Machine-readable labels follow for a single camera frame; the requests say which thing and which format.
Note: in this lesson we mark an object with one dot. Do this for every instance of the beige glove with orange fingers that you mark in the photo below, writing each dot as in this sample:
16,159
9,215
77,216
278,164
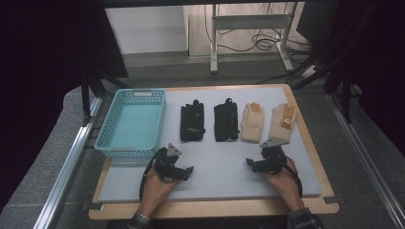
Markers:
251,125
279,125

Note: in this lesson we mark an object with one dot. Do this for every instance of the aluminium rail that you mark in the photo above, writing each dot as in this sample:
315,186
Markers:
366,159
68,165

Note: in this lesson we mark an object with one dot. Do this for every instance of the wooden table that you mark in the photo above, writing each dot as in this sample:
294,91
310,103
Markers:
223,210

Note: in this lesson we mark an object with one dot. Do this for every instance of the person's left hand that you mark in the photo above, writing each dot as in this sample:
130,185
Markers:
156,191

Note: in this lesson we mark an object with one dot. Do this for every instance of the black stand legs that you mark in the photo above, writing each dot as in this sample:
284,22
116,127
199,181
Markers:
345,95

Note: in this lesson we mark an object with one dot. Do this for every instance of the white metal stand frame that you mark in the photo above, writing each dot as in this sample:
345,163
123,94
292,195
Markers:
251,22

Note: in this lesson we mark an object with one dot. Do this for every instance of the black glove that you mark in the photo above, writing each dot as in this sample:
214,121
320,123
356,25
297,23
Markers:
192,119
226,122

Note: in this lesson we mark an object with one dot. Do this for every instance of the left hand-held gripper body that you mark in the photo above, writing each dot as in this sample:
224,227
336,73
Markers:
165,165

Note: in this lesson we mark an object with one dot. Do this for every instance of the white panel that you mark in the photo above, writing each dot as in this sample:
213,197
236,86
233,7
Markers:
146,30

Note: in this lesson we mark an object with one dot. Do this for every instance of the black tripod legs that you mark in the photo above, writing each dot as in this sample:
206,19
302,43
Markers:
86,98

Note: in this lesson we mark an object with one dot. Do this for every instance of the dark curtain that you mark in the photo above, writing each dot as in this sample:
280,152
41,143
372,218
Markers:
41,63
375,63

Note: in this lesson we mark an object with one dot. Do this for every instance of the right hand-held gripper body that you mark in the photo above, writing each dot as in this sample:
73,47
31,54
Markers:
273,156

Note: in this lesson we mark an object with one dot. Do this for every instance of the light blue plastic basket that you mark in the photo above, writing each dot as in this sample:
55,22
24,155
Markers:
137,122

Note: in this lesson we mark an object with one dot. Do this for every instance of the person's right hand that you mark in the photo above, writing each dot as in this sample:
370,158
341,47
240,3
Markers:
283,186

